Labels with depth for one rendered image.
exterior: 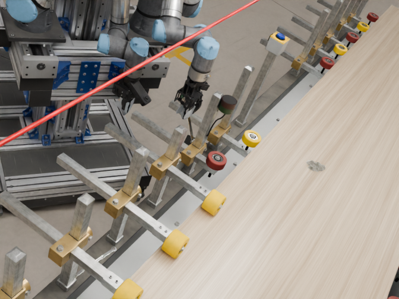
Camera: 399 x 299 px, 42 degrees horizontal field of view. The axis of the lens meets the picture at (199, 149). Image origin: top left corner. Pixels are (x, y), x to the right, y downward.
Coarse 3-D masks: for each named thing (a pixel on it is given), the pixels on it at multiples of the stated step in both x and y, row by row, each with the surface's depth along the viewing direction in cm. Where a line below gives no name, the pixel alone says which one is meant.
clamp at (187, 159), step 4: (204, 144) 215; (188, 148) 210; (192, 148) 210; (196, 148) 211; (200, 148) 212; (204, 148) 215; (184, 152) 207; (192, 152) 209; (196, 152) 209; (200, 152) 213; (184, 156) 208; (188, 156) 206; (192, 156) 207; (184, 160) 209; (188, 160) 207; (192, 160) 210; (188, 164) 208
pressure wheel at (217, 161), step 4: (212, 152) 207; (216, 152) 207; (220, 152) 208; (208, 156) 204; (212, 156) 205; (216, 156) 206; (220, 156) 207; (224, 156) 207; (208, 160) 204; (212, 160) 203; (216, 160) 205; (220, 160) 205; (224, 160) 206; (208, 164) 204; (212, 164) 203; (216, 164) 203; (220, 164) 203; (224, 164) 204; (212, 168) 204; (216, 168) 204; (220, 168) 205; (208, 176) 212
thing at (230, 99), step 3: (225, 96) 195; (228, 96) 196; (231, 96) 196; (225, 99) 194; (228, 99) 194; (231, 99) 195; (234, 99) 195; (228, 102) 193; (231, 102) 193; (234, 102) 194; (225, 108) 194; (216, 111) 198; (225, 114) 199; (222, 117) 200; (216, 120) 202; (213, 123) 204; (210, 129) 206; (207, 135) 208
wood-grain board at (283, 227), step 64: (384, 64) 317; (320, 128) 244; (384, 128) 262; (256, 192) 199; (320, 192) 210; (384, 192) 223; (192, 256) 167; (256, 256) 176; (320, 256) 184; (384, 256) 194
